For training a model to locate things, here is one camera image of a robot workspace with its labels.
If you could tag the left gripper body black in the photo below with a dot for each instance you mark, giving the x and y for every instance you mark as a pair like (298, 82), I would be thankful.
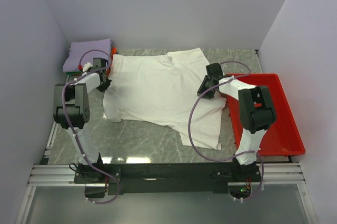
(105, 86)

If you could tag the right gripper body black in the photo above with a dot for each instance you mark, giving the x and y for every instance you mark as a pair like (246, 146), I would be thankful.
(205, 85)

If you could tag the white t shirt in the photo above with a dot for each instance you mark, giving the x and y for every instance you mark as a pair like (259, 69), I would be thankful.
(163, 90)

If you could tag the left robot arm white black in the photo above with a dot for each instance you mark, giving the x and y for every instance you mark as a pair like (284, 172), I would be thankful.
(71, 110)

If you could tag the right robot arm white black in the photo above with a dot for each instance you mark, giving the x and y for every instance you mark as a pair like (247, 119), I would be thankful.
(257, 114)

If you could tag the folded orange t shirt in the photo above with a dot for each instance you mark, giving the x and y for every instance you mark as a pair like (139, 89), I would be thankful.
(112, 53)

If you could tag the folded green t shirt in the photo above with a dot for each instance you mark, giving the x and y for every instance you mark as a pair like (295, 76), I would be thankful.
(73, 73)

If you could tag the folded lilac t shirt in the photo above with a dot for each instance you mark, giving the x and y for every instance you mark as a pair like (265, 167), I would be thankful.
(82, 52)

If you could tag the red plastic bin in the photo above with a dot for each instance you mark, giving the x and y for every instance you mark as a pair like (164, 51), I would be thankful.
(282, 138)

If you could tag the black base bar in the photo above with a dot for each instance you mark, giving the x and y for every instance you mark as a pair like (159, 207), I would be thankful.
(173, 177)

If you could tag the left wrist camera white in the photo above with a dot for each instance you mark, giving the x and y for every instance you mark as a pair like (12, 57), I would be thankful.
(86, 67)

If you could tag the aluminium frame rail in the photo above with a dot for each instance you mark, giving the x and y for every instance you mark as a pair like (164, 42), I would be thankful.
(61, 175)

